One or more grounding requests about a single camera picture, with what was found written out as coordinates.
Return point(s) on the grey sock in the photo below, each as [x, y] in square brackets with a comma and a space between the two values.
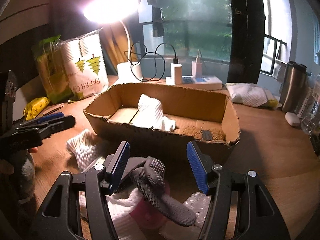
[149, 179]

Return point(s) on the white desk lamp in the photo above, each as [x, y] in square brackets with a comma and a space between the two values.
[110, 15]

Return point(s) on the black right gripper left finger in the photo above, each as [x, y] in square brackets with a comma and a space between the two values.
[59, 214]

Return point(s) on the clear bubble wrap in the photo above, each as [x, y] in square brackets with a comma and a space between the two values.
[198, 203]

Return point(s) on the green paper cup bag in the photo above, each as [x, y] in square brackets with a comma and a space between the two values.
[50, 66]

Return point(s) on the steel thermos cup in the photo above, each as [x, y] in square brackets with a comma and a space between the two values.
[293, 86]

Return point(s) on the white paper cup bag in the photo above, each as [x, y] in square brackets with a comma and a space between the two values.
[84, 64]

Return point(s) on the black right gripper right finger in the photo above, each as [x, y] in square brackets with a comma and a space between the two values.
[257, 217]

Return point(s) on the yellow tissue pack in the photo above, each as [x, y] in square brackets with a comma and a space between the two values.
[35, 107]

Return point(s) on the white charger rear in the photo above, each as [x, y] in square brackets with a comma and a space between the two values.
[196, 68]

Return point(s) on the white earbuds case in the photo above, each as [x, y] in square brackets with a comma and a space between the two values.
[292, 119]

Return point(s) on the brown cardboard box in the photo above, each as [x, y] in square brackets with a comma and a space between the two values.
[206, 117]

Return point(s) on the white charger with black cable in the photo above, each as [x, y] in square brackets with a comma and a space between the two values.
[176, 73]

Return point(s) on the white towel cloth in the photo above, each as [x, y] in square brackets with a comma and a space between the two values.
[88, 150]

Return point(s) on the white waffle cloth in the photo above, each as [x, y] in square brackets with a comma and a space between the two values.
[150, 115]

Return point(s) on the clear water bottle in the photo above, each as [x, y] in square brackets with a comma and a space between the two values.
[310, 123]

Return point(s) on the pink folding knife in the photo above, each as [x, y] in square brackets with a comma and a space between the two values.
[52, 109]

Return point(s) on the pink plush toy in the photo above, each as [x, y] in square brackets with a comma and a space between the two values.
[147, 216]

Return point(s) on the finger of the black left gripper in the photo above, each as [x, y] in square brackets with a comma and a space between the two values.
[46, 129]
[42, 119]

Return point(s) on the white cloth pack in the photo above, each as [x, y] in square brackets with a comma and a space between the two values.
[252, 95]

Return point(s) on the white power strip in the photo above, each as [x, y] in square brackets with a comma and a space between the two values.
[205, 82]

